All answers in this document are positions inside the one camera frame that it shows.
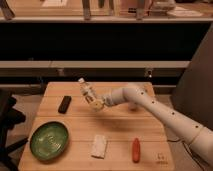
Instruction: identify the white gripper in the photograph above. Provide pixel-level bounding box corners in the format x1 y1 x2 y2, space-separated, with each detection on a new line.
91 95 112 111

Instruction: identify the clear plastic bottle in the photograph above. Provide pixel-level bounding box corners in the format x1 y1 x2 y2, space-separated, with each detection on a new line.
78 78 97 105

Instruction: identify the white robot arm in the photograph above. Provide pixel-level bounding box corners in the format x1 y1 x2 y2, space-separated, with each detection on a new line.
96 83 213 162

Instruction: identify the black rectangular block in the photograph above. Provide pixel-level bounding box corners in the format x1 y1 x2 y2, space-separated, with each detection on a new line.
58 96 72 114

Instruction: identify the white sponge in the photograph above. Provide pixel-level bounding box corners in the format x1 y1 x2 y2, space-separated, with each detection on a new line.
91 135 107 159

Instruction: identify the orange carrot toy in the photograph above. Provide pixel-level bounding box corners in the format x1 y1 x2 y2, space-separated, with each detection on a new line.
132 138 140 163

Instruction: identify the green bowl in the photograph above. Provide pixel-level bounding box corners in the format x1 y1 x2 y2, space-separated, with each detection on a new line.
30 121 69 162

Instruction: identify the black office chair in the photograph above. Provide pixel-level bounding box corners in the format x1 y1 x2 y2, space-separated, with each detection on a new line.
0 89 28 171

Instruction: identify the black cable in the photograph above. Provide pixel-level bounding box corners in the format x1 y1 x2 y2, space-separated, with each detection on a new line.
166 138 201 168

